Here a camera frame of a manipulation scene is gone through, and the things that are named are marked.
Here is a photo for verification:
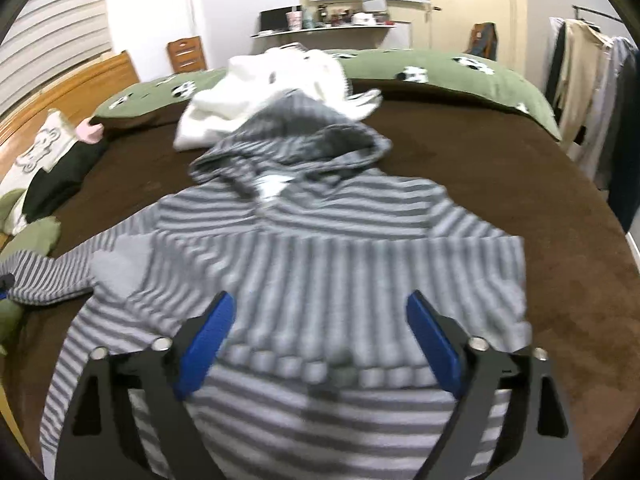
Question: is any grey striped hooded sweater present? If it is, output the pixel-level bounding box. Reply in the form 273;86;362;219
1;91;530;479

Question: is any clothes rack with hanging clothes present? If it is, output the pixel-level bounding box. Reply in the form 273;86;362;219
544;18;639;232

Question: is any light green cloth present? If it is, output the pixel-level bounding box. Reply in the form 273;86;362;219
1;216;62;356

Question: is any black garment on bed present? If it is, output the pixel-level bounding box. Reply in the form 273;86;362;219
22;139;108;223

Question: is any pink cloth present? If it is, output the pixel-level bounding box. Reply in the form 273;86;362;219
75;118;104;144

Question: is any white pillow with bear print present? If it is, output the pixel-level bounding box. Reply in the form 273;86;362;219
1;108;78;235

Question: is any wooden headboard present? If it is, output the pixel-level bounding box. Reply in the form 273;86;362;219
0;51;139;177

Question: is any green panda pattern duvet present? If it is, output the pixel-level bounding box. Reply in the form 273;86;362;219
92;49;560;138

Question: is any white fluffy garment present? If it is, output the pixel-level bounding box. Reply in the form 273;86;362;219
172;44;382;152

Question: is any wooden chair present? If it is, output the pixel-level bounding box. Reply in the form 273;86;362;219
166;36;207;74

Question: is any chair with bag and jeans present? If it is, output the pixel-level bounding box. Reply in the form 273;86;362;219
466;22;498;61

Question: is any black laptop on desk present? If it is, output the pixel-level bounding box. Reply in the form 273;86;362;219
259;6;296;32

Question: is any cream door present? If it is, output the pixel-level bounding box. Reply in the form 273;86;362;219
387;0;528;76

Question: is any white wall desk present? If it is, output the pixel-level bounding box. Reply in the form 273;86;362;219
250;22;411;50

